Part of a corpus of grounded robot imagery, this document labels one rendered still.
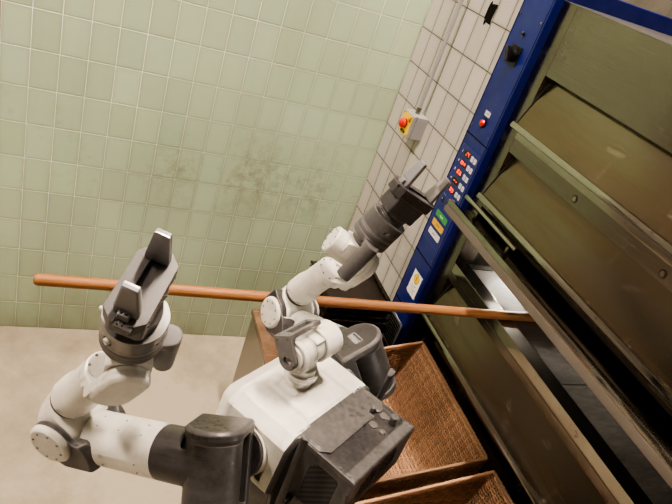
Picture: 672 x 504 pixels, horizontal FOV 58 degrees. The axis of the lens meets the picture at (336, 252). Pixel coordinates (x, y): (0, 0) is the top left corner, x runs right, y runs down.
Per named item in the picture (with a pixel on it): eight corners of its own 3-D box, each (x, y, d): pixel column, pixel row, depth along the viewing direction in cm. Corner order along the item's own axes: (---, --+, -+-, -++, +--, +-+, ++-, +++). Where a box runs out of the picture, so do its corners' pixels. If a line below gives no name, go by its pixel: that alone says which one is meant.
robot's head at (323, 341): (333, 368, 115) (347, 332, 110) (299, 391, 107) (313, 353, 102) (307, 348, 117) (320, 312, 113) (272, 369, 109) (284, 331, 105)
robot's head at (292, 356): (334, 360, 109) (326, 319, 108) (304, 379, 103) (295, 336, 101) (307, 358, 113) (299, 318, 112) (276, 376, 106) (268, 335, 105)
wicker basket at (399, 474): (399, 390, 248) (424, 338, 234) (458, 514, 203) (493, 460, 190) (286, 387, 229) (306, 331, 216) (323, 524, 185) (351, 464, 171)
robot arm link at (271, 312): (297, 336, 159) (354, 362, 142) (255, 338, 150) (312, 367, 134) (303, 292, 158) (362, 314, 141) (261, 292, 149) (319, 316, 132)
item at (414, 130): (411, 132, 263) (420, 110, 258) (420, 142, 255) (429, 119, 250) (396, 129, 260) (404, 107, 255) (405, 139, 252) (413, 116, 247)
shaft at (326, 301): (31, 287, 146) (32, 277, 144) (33, 280, 148) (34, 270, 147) (582, 327, 211) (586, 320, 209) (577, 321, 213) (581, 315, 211)
